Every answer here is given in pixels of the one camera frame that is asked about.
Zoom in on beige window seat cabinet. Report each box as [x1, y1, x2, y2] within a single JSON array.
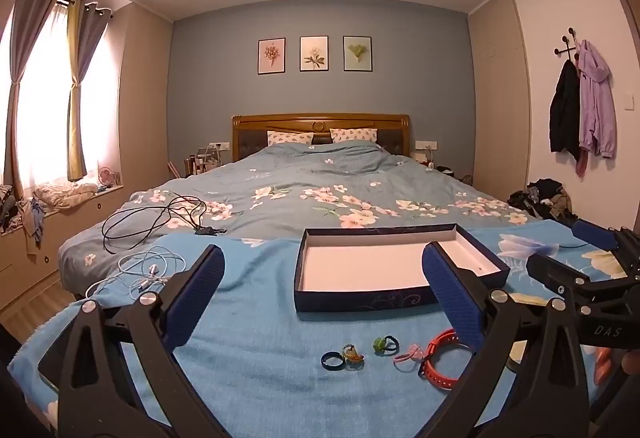
[[0, 185, 131, 314]]

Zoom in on white earphones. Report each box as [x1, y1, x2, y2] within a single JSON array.
[[85, 248, 186, 301]]

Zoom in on navy shallow cardboard box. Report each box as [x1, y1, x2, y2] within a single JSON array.
[[293, 223, 511, 314]]

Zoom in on person's right hand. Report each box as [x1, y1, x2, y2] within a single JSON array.
[[594, 347, 640, 387]]

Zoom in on purple jacket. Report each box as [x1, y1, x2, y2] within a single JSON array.
[[574, 39, 616, 178]]

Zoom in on blue floral duvet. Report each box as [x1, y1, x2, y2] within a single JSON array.
[[57, 141, 546, 289]]

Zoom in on wooden headboard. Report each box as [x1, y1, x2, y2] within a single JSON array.
[[231, 114, 411, 164]]

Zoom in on pink hair tie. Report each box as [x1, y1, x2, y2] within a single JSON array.
[[393, 344, 426, 365]]

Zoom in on pile of laundry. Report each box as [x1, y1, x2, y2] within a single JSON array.
[[0, 184, 48, 249]]

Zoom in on row of cosmetic bottles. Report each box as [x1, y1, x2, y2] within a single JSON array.
[[184, 147, 223, 176]]

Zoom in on framed white flower picture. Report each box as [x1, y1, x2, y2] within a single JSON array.
[[300, 36, 329, 72]]

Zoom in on white patterned pillow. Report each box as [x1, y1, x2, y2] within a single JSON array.
[[266, 130, 315, 147], [330, 128, 379, 144]]

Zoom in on yellow curtain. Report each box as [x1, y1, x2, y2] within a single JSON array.
[[66, 0, 90, 182]]

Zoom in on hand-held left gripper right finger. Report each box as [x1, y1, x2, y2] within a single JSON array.
[[422, 242, 592, 438]]

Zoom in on framed pink flower picture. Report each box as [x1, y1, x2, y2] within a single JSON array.
[[258, 38, 286, 75]]

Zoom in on folded light bedding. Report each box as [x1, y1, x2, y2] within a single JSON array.
[[32, 182, 99, 211]]

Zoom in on wide grey curtain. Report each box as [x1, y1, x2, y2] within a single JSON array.
[[2, 0, 62, 199]]

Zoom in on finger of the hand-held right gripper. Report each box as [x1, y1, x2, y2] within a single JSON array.
[[526, 252, 594, 302], [571, 219, 640, 277]]

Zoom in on orange strap watch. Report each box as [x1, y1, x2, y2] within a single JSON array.
[[417, 328, 476, 391]]

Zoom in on black cable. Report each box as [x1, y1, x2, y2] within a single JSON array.
[[101, 195, 228, 254]]

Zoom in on black wall coat rack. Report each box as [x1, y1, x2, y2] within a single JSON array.
[[554, 27, 583, 61]]

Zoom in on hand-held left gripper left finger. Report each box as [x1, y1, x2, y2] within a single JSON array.
[[57, 245, 226, 438]]

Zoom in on blue flower print blanket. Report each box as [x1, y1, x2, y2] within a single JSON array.
[[7, 220, 640, 438]]

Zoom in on black phone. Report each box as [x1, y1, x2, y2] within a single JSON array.
[[37, 313, 126, 399]]

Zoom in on framed green leaf picture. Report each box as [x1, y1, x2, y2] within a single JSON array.
[[343, 36, 374, 72]]

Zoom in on pile of dark clothes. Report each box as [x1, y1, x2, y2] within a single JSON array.
[[507, 178, 581, 224]]

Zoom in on black jacket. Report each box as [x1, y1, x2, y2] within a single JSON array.
[[549, 59, 582, 154]]

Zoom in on narrow grey curtain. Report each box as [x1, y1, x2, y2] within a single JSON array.
[[79, 2, 113, 86]]

